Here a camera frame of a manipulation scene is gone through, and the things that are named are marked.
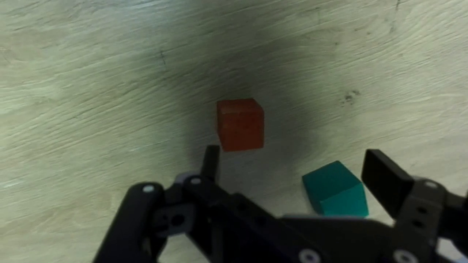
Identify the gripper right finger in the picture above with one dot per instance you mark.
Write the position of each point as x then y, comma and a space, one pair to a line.
402, 190

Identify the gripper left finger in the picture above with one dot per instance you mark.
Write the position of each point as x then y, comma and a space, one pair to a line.
204, 204

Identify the green wooden cube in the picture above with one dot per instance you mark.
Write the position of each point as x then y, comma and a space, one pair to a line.
336, 190

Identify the orange wooden cube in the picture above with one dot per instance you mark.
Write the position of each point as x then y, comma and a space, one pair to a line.
240, 126

